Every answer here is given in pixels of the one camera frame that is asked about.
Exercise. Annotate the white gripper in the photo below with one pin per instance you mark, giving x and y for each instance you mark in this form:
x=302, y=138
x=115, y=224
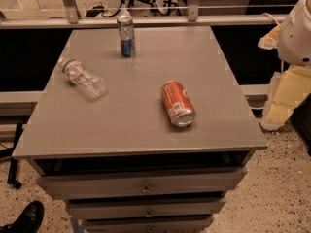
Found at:
x=296, y=38

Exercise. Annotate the red coke can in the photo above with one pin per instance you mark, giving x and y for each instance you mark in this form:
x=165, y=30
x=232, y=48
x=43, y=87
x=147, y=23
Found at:
x=177, y=104

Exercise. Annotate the tall blue silver can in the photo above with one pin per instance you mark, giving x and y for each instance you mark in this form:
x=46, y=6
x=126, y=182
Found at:
x=127, y=37

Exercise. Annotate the grey drawer cabinet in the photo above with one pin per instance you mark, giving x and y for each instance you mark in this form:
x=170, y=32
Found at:
x=128, y=129

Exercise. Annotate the clear plastic water bottle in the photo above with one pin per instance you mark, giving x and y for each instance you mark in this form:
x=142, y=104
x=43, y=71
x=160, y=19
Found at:
x=89, y=84

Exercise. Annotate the grey bottom drawer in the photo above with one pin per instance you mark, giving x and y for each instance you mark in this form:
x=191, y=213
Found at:
x=148, y=225

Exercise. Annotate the grey drawer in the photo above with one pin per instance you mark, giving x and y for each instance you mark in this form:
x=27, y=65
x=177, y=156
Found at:
x=147, y=208
x=148, y=225
x=131, y=184

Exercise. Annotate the grey metal railing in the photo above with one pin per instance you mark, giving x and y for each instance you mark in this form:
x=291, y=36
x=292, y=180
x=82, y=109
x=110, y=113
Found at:
x=42, y=14

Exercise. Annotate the grey middle drawer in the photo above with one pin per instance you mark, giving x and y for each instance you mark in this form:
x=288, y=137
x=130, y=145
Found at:
x=147, y=208

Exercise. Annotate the grey top drawer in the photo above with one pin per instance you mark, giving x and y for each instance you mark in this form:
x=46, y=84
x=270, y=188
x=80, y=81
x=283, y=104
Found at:
x=131, y=184

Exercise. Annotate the black shoe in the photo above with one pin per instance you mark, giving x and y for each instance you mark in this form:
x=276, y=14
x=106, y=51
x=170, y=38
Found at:
x=29, y=221

